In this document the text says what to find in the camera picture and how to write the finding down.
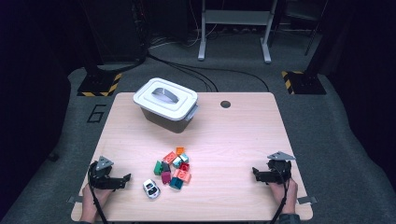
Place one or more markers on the white metal desk frame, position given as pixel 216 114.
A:
pixel 236 17

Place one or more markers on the magenta toy block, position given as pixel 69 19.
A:
pixel 166 177

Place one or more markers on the grey table edge bracket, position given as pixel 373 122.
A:
pixel 74 199
pixel 307 200

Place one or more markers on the light teal toy block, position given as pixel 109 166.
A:
pixel 184 157

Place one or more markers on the white toy ambulance car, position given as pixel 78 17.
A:
pixel 151 188

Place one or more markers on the coral red toy block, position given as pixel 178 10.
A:
pixel 169 157

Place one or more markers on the orange toy block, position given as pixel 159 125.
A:
pixel 180 151

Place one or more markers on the person's left hand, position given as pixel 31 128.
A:
pixel 90 200

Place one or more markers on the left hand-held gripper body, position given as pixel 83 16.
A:
pixel 102 182

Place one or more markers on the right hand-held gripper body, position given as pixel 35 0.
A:
pixel 277 174

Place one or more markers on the black toy block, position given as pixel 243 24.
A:
pixel 166 167

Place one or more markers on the pale mint toy block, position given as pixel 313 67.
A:
pixel 176 162

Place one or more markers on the small dark floor object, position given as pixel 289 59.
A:
pixel 53 156

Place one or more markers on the black cabinet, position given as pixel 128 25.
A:
pixel 118 31

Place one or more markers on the person's right hand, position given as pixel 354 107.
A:
pixel 288 197

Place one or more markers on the white box lid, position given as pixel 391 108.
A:
pixel 174 107

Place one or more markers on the black striped stand base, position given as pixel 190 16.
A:
pixel 306 83
pixel 98 84

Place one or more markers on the green toy block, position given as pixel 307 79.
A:
pixel 158 168

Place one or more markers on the salmon pink toy block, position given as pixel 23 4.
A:
pixel 182 175

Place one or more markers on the clear grey plastic storage box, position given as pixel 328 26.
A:
pixel 168 124

